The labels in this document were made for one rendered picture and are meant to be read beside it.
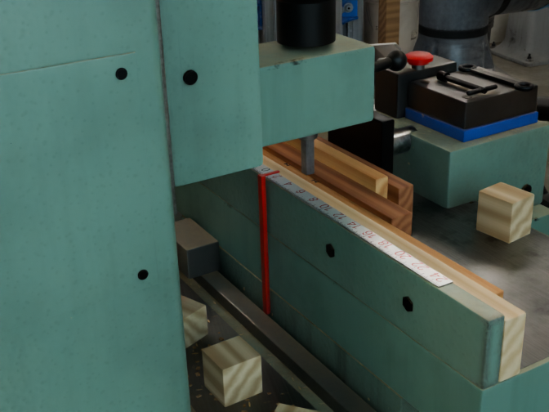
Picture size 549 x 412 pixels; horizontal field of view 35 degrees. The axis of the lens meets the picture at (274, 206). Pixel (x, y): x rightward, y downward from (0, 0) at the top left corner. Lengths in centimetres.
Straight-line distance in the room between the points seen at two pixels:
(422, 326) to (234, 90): 22
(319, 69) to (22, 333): 32
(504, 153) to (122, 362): 44
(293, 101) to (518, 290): 24
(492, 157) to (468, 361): 31
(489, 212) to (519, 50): 402
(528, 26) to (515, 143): 387
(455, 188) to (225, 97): 29
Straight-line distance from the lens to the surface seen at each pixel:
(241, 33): 64
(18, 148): 55
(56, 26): 54
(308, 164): 79
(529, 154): 91
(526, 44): 477
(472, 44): 148
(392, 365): 68
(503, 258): 77
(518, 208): 79
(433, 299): 61
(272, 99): 71
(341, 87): 75
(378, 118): 80
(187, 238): 91
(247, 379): 74
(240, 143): 67
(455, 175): 84
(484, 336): 58
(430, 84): 89
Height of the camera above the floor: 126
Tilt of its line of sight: 25 degrees down
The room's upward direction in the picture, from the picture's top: 2 degrees counter-clockwise
